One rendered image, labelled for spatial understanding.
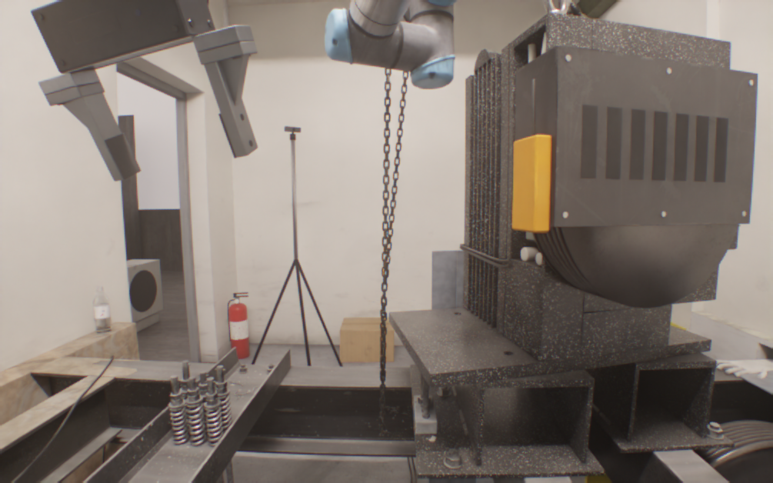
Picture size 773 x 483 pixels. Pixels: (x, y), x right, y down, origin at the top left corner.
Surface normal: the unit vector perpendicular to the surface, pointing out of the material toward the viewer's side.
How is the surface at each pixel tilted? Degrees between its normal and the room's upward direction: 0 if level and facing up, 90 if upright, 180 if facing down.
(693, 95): 90
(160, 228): 90
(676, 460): 0
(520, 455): 0
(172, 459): 0
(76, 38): 113
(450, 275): 90
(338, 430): 90
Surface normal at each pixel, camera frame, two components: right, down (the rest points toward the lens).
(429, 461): 0.00, -0.99
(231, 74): -0.07, 0.49
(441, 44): 0.39, 0.07
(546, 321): 0.18, 0.10
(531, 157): -0.98, 0.03
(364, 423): -0.04, 0.11
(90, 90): 0.98, -0.12
